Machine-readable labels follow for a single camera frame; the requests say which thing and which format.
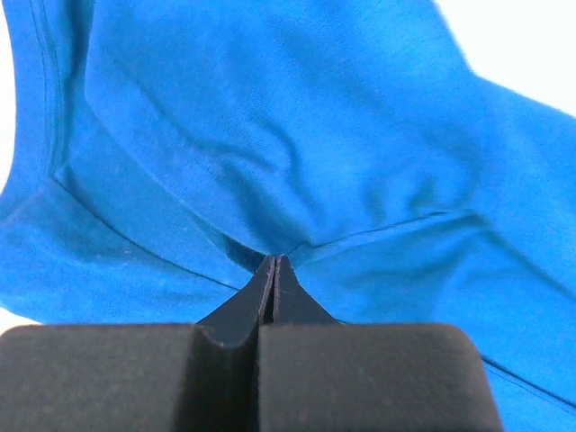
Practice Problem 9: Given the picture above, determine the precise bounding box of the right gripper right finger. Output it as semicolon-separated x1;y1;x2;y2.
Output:
273;256;340;325

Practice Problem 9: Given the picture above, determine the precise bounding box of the dark blue t shirt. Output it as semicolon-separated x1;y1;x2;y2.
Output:
1;1;575;431

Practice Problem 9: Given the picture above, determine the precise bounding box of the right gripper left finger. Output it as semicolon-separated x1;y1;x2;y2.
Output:
195;255;275;352

